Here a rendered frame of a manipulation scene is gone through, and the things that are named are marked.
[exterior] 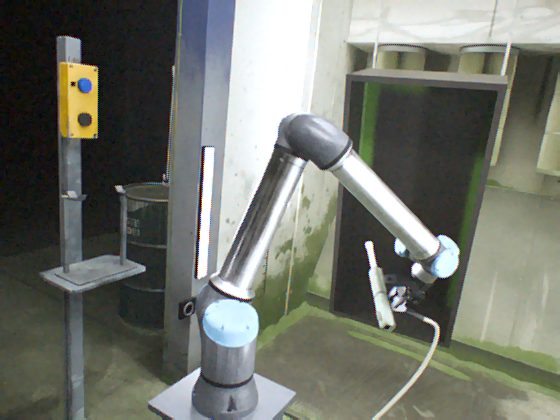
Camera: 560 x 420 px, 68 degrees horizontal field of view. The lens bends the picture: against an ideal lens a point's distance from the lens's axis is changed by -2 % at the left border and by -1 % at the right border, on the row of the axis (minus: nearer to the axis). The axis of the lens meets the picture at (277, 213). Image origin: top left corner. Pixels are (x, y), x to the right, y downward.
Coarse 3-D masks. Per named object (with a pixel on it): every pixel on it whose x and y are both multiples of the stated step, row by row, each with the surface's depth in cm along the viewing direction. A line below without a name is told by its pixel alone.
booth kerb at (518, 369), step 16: (320, 304) 315; (400, 336) 285; (448, 352) 270; (464, 352) 265; (480, 352) 260; (496, 368) 256; (512, 368) 252; (528, 368) 247; (544, 368) 243; (544, 384) 244
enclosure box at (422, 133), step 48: (384, 96) 203; (432, 96) 194; (480, 96) 185; (384, 144) 212; (432, 144) 201; (480, 144) 192; (432, 192) 210; (480, 192) 166; (336, 240) 204; (384, 240) 231; (336, 288) 226; (432, 288) 228; (432, 336) 205
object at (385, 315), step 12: (372, 252) 188; (372, 264) 181; (372, 276) 175; (372, 288) 172; (384, 288) 168; (384, 300) 162; (384, 312) 157; (396, 312) 165; (408, 312) 165; (384, 324) 154
